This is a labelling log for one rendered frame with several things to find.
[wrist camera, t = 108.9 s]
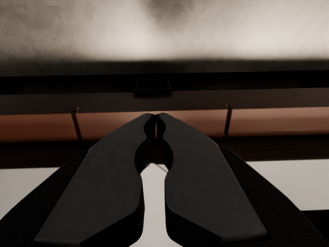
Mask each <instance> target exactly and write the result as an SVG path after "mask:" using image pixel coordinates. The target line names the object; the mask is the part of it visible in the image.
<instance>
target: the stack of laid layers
mask: <svg viewBox="0 0 329 247"><path fill-rule="evenodd" d="M211 139H212V140H213V141H214V142H216V143H217V144H218V145H219V146H220V147H228V148H229V149H231V150H232V151H233V152H234V153H235V154H237V155H238V156H239V157H240V158H241V159H243V160H244V161H262V160H293V159H325V158H329V135H303V136H268V137H233V138H227V136H226V135H224V136H223V138H211ZM96 142H98V141H94V142H83V141H82V140H80V141H79V142H59V143H25V144H0V169H5V168H37V167H61V166H62V165H64V164H65V163H66V162H67V161H68V160H70V159H71V158H72V157H73V156H74V155H76V154H77V153H78V152H79V151H80V150H89V149H90V148H91V147H92V146H93V145H94V144H95V143H96ZM147 152H148V164H149V163H152V162H154V163H156V164H163V144H162V142H161V141H160V140H152V141H151V142H150V143H149V145H148V147H147Z"/></svg>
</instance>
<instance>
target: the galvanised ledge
mask: <svg viewBox="0 0 329 247"><path fill-rule="evenodd" d="M313 70H329V0H0V77H14V76H60V75H106V74H174V73H220V72H267V71H313Z"/></svg>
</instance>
